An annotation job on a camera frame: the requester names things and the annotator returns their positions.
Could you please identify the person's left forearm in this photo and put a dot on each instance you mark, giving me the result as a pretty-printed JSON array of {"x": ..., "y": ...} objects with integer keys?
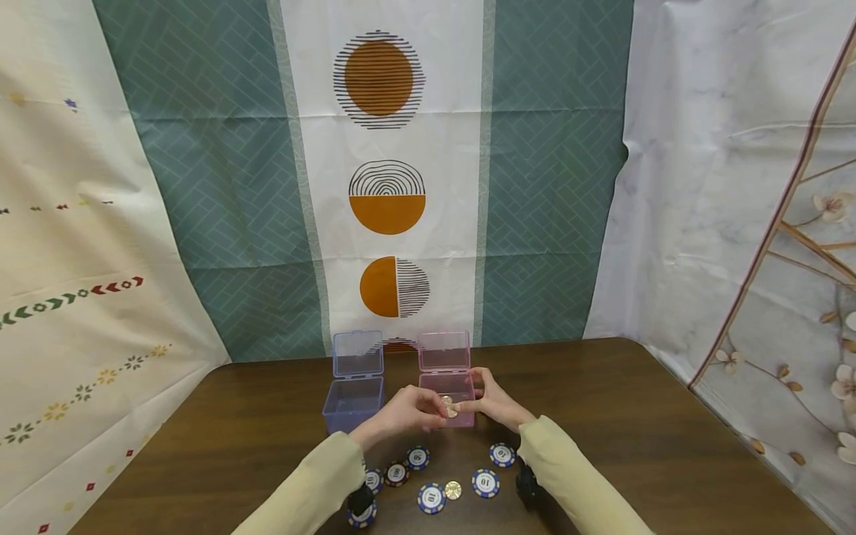
[{"x": 307, "y": 490}]

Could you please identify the clear blue plastic box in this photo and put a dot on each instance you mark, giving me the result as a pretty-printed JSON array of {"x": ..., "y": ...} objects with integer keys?
[{"x": 354, "y": 397}]

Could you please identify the gold coin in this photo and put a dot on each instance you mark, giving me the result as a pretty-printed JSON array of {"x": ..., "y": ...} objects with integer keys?
[
  {"x": 451, "y": 406},
  {"x": 453, "y": 490}
]

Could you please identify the clear pink plastic box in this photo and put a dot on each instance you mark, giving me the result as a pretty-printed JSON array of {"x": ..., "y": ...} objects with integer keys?
[{"x": 445, "y": 360}]

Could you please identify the blue white poker chip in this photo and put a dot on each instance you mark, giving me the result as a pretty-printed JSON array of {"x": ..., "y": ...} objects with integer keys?
[
  {"x": 485, "y": 483},
  {"x": 365, "y": 521},
  {"x": 502, "y": 454},
  {"x": 417, "y": 457},
  {"x": 431, "y": 498},
  {"x": 376, "y": 480}
]

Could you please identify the person's right hand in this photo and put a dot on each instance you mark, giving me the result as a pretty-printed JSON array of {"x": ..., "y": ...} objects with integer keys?
[{"x": 498, "y": 405}]

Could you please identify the person's left hand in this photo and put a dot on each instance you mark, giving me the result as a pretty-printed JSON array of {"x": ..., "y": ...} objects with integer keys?
[{"x": 401, "y": 412}]

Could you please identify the dark red poker chip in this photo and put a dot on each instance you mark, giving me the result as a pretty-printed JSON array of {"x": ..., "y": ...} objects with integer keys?
[{"x": 396, "y": 473}]

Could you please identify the person's right fingers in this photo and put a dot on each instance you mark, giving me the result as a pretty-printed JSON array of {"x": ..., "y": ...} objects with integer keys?
[{"x": 478, "y": 394}]

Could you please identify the black wrist band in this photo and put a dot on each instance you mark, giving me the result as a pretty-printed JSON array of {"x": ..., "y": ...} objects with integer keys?
[
  {"x": 527, "y": 487},
  {"x": 361, "y": 501}
]

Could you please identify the person's left fingers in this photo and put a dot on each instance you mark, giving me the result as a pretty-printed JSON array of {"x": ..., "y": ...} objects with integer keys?
[{"x": 431, "y": 407}]

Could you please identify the person's right forearm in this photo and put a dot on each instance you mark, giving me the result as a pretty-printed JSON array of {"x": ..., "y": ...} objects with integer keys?
[{"x": 575, "y": 483}]

